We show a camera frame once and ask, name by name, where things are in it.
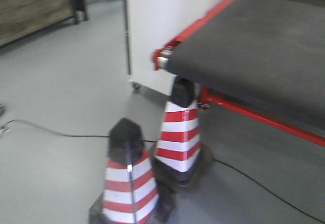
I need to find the white cabinet on casters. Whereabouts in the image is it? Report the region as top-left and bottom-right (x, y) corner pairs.
(126, 0), (222, 95)

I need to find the black floor cable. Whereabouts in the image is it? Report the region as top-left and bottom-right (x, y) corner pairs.
(0, 119), (325, 223)

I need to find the red white traffic cone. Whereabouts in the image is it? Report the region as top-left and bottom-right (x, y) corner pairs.
(88, 118), (175, 223)
(152, 76), (213, 193)

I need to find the left red white traffic cone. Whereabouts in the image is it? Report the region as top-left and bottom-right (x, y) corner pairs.
(88, 118), (175, 223)

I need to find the black conveyor belt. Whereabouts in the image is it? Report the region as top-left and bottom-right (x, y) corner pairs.
(164, 0), (325, 131)

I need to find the right red white traffic cone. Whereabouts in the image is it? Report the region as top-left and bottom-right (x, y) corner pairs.
(152, 76), (213, 193)

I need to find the wooden black framed bench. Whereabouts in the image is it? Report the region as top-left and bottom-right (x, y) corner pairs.
(1, 0), (88, 47)

